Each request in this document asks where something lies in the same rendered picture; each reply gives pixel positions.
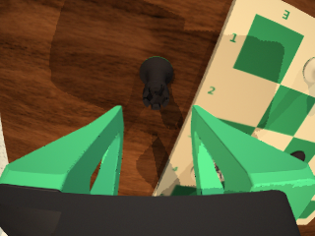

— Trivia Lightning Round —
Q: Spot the green and cream chessboard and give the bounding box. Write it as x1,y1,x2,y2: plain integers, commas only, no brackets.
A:
153,0,315,196

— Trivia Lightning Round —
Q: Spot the black pawn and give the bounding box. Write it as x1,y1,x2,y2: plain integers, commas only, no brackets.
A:
290,150,305,161

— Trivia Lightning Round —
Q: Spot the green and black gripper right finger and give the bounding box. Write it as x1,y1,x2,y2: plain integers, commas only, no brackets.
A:
190,105,315,220

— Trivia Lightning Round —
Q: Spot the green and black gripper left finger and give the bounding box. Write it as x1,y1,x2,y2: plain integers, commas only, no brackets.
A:
0,105,124,196

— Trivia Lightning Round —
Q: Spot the white pawn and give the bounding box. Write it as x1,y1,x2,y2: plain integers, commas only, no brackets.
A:
303,57,315,83

